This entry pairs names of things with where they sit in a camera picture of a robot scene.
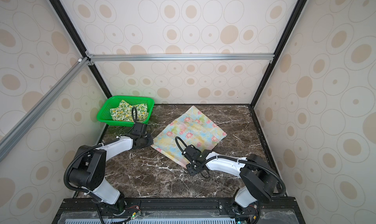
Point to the green plastic basket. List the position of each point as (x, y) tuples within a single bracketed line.
[(104, 113)]

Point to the lemon print folded skirt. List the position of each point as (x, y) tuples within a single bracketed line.
[(128, 113)]

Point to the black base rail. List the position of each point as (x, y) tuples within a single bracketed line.
[(180, 211)]

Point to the pastel floral skirt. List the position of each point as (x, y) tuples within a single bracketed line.
[(194, 128)]

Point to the black left corner post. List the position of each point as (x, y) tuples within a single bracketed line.
[(76, 38)]

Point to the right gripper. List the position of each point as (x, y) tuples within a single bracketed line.
[(191, 151)]

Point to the horizontal aluminium back rail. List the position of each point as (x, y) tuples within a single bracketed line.
[(184, 57)]

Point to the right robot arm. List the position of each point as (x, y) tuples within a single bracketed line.
[(261, 182)]

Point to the black right corner post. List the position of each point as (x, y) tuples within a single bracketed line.
[(296, 12)]

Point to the black corner post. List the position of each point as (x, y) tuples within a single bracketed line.
[(76, 38), (296, 12)]

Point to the diagonal aluminium left rail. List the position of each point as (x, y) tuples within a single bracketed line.
[(23, 126)]

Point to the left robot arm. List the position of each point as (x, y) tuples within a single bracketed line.
[(86, 172)]

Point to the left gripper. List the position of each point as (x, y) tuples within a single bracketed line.
[(151, 141)]

